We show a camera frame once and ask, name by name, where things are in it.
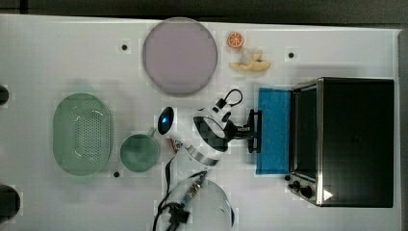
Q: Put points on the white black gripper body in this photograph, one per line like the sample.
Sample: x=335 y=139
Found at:
x=213 y=129

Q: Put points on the blue oven door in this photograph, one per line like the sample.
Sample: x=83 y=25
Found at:
x=275 y=106

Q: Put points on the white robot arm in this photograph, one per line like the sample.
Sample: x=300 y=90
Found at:
x=193 y=202

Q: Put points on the silver black toaster oven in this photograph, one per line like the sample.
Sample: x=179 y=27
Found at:
x=342 y=142

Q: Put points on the peeled banana toy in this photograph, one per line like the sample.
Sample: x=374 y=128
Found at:
x=251 y=61

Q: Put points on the purple round plate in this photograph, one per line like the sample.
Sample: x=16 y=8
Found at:
x=180 y=56

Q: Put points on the orange slice toy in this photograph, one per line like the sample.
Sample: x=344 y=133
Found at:
x=235 y=40

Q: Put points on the green oval colander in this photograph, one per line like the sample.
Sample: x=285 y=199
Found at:
x=82 y=139

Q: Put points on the green cup with handle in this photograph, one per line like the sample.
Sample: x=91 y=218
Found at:
x=140 y=152

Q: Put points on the black cylinder upper post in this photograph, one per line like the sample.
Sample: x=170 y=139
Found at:
x=4 y=95

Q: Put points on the black cylinder post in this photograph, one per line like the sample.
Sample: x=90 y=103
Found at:
x=4 y=95
x=9 y=203

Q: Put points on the black cylinder lower post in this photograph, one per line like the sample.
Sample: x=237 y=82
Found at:
x=9 y=203

